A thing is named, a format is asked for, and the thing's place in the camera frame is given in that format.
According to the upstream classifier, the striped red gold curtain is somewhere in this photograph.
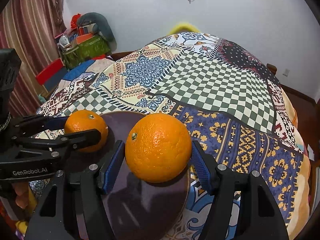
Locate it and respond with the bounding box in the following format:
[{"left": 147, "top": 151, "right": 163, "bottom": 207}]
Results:
[{"left": 1, "top": 0, "right": 66, "bottom": 117}]

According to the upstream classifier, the red plastic bag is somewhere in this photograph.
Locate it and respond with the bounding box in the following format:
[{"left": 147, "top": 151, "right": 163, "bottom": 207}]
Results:
[{"left": 70, "top": 14, "right": 81, "bottom": 29}]

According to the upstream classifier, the grey neck pillow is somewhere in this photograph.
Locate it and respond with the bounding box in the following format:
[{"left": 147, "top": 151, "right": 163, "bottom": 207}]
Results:
[{"left": 76, "top": 12, "right": 114, "bottom": 42}]

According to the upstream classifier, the patchwork patterned bedspread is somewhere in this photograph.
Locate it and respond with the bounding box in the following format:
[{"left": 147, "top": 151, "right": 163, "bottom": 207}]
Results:
[{"left": 38, "top": 32, "right": 310, "bottom": 239}]

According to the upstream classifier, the purple round plate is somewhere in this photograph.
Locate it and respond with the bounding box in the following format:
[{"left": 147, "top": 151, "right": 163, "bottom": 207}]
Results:
[{"left": 67, "top": 110, "right": 192, "bottom": 240}]

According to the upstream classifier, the left human hand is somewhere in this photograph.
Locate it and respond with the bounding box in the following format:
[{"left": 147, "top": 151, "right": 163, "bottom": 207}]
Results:
[{"left": 12, "top": 181, "right": 37, "bottom": 218}]

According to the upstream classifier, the medium orange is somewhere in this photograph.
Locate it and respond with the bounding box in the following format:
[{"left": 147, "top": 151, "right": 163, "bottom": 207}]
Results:
[{"left": 64, "top": 109, "right": 108, "bottom": 153}]

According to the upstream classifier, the green storage box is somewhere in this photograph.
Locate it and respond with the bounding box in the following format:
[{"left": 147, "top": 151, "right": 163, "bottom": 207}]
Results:
[{"left": 62, "top": 35, "right": 111, "bottom": 69}]

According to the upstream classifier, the large orange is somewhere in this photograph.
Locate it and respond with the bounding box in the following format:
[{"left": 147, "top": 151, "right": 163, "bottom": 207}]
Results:
[{"left": 125, "top": 113, "right": 191, "bottom": 183}]

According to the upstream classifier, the red box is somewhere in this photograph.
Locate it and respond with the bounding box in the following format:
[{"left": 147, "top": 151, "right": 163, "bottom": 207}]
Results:
[{"left": 35, "top": 58, "right": 64, "bottom": 85}]

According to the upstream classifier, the wall power socket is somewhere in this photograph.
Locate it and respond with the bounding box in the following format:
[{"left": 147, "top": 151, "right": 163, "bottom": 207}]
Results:
[{"left": 283, "top": 69, "right": 290, "bottom": 77}]

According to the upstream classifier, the yellow foam tube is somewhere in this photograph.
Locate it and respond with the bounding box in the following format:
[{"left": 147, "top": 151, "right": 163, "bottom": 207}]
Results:
[{"left": 169, "top": 22, "right": 200, "bottom": 35}]

